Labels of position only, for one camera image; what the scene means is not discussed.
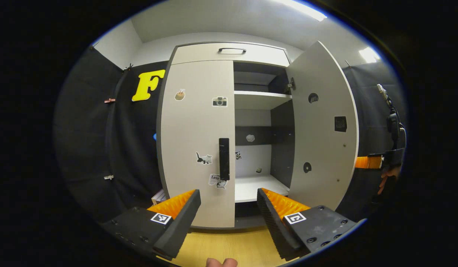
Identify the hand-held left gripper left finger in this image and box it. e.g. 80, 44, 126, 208
100, 189, 202, 261

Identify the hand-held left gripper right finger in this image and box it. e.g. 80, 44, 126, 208
256, 188, 367, 262

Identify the shoe cabinet door headphone sticker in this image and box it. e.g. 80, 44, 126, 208
287, 41, 359, 211

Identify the black door handle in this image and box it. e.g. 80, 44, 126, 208
219, 138, 230, 181

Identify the white double-door shoe cabinet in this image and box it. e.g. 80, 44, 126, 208
156, 40, 360, 230

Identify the shoe cabinet door camera sticker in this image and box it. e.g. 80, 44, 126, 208
160, 60, 237, 228

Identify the thick white cabinet shelf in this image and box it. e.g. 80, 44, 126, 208
235, 174, 290, 203

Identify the thin white cabinet shelf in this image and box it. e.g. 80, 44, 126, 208
234, 91, 292, 110

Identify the white cabinet drawer front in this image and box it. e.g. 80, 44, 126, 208
171, 43, 291, 67

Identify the square ceiling light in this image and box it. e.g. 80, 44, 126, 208
359, 46, 381, 63

